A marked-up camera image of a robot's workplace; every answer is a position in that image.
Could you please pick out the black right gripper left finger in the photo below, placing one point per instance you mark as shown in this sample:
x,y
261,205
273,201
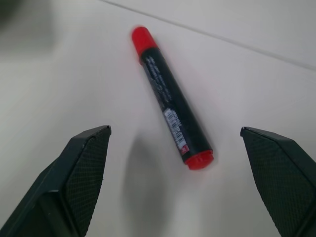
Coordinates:
x,y
74,177

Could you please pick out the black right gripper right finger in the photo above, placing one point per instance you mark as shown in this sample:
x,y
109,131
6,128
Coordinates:
x,y
281,177

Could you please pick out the red-capped black marker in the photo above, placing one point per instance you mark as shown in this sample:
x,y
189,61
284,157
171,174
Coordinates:
x,y
170,98

